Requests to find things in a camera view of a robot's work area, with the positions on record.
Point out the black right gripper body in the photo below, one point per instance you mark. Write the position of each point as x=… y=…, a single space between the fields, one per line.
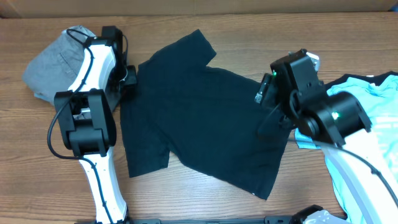
x=270 y=92

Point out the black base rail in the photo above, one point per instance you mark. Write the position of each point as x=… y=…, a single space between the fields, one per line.
x=266 y=220

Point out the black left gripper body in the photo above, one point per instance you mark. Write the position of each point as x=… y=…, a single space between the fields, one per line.
x=131 y=76

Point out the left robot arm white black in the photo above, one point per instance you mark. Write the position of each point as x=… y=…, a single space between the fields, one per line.
x=85 y=115

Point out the black garment under blue shirt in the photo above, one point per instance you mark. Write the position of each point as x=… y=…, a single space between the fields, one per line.
x=377 y=80

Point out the light blue t-shirt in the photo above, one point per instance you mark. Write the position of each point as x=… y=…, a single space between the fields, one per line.
x=380 y=104

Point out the black t-shirt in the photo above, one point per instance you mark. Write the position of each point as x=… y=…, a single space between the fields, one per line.
x=206 y=116

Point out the folded grey shorts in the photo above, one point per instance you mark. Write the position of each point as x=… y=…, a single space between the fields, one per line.
x=57 y=66

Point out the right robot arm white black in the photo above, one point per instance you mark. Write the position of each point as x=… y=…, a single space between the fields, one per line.
x=339 y=125

